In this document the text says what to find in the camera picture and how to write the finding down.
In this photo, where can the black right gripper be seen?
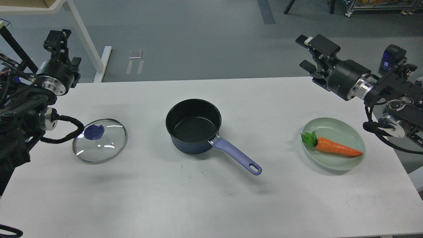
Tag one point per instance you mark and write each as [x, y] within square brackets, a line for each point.
[345, 73]

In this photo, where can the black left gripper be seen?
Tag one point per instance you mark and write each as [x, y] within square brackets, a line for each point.
[54, 75]

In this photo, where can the glass lid purple knob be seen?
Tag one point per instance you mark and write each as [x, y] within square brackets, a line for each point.
[100, 141]

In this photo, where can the blue saucepan purple handle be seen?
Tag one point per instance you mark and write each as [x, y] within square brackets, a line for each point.
[194, 125]

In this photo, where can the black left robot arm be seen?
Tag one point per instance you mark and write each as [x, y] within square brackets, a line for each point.
[28, 93]

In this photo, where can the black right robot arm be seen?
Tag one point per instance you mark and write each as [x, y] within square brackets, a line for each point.
[393, 104]

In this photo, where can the pale green glass plate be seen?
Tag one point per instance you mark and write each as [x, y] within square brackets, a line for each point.
[339, 132]

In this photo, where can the orange toy carrot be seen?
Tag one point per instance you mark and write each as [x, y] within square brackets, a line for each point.
[328, 146]

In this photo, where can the metal wheeled cart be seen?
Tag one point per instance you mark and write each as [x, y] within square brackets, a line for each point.
[404, 7]

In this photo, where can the white table frame leg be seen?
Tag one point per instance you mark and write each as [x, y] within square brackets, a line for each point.
[49, 7]

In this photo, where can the black metal stand frame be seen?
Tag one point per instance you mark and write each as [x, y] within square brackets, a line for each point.
[26, 61]

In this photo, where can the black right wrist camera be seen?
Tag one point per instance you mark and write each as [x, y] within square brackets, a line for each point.
[392, 56]

